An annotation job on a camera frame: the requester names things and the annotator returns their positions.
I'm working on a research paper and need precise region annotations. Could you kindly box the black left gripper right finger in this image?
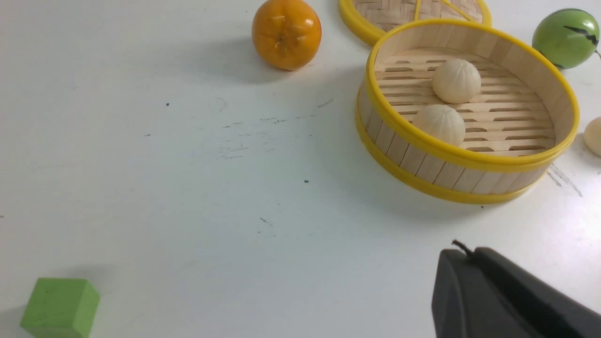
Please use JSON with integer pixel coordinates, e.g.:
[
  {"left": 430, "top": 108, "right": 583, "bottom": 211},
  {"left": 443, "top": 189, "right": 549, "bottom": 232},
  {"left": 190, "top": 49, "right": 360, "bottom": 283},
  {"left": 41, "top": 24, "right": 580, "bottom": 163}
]
[{"left": 473, "top": 247, "right": 601, "bottom": 338}]

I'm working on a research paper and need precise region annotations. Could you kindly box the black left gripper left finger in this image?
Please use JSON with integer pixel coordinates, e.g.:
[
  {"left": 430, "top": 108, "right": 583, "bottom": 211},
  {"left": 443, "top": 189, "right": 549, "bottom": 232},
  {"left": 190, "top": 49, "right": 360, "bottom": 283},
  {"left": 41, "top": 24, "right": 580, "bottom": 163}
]
[{"left": 431, "top": 240, "right": 544, "bottom": 338}]

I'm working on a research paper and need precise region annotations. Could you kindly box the white bun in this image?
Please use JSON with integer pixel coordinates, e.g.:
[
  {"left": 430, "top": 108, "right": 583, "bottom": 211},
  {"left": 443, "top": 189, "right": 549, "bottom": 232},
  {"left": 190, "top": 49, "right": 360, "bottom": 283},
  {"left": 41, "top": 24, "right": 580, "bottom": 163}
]
[
  {"left": 431, "top": 59, "right": 482, "bottom": 104},
  {"left": 583, "top": 117, "right": 601, "bottom": 157},
  {"left": 412, "top": 104, "right": 466, "bottom": 147}
]

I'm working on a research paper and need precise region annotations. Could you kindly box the yellow-rimmed bamboo steamer tray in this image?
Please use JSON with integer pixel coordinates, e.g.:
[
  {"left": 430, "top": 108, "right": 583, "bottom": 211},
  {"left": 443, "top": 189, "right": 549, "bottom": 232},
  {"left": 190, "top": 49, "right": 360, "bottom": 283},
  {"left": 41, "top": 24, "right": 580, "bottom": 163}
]
[{"left": 355, "top": 19, "right": 580, "bottom": 205}]

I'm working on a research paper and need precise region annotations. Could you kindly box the yellow-rimmed woven steamer lid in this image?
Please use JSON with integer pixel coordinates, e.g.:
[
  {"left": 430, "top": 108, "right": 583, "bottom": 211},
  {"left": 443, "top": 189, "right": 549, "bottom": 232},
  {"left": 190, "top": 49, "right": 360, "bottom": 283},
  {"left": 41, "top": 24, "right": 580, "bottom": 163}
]
[{"left": 338, "top": 0, "right": 493, "bottom": 46}]

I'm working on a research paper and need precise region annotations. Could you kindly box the green toy watermelon ball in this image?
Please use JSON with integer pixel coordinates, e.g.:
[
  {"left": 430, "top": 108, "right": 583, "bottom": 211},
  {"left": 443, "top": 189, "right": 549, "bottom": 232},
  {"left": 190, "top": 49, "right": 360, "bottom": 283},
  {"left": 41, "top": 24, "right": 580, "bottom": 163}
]
[{"left": 532, "top": 8, "right": 600, "bottom": 70}]

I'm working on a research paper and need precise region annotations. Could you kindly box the orange toy fruit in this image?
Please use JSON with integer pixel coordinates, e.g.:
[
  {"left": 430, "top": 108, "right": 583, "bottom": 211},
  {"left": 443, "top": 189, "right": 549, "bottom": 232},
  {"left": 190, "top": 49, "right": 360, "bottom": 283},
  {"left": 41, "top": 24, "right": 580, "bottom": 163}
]
[{"left": 252, "top": 0, "right": 322, "bottom": 71}]

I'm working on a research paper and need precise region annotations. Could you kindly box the green cube block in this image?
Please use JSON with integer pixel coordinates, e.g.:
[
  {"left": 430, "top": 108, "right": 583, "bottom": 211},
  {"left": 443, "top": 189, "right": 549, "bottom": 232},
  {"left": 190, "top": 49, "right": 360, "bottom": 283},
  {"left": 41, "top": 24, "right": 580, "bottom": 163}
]
[{"left": 20, "top": 277, "right": 100, "bottom": 338}]

